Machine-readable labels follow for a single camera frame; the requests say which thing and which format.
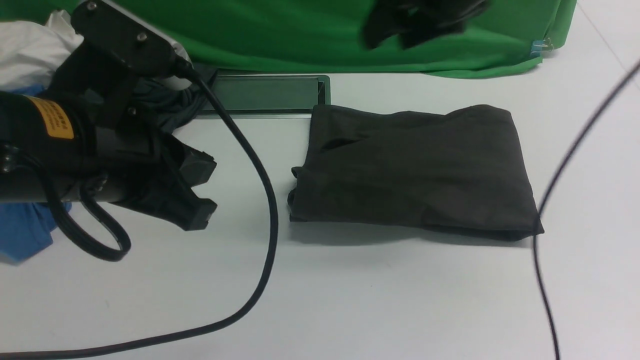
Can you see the dark teal crumpled shirt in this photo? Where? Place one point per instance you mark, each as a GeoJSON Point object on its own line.
{"type": "Point", "coordinates": [174, 108]}

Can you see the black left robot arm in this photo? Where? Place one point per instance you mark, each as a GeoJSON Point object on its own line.
{"type": "Point", "coordinates": [40, 129]}

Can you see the green backdrop cloth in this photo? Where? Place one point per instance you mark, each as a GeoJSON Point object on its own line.
{"type": "Point", "coordinates": [324, 36]}

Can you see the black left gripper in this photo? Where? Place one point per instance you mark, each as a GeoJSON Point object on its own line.
{"type": "Point", "coordinates": [147, 170]}

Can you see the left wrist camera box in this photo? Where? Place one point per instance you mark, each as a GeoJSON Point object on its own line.
{"type": "Point", "coordinates": [139, 46]}

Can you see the blue crumpled shirt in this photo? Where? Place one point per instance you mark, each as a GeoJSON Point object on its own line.
{"type": "Point", "coordinates": [25, 230]}

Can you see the blue binder clip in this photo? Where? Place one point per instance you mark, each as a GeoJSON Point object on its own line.
{"type": "Point", "coordinates": [541, 48]}

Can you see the white crumpled shirt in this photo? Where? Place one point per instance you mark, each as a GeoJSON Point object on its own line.
{"type": "Point", "coordinates": [30, 53]}

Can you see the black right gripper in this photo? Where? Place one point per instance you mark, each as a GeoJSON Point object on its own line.
{"type": "Point", "coordinates": [415, 22]}

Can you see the gray long sleeve shirt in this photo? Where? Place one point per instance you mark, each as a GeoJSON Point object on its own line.
{"type": "Point", "coordinates": [461, 173]}

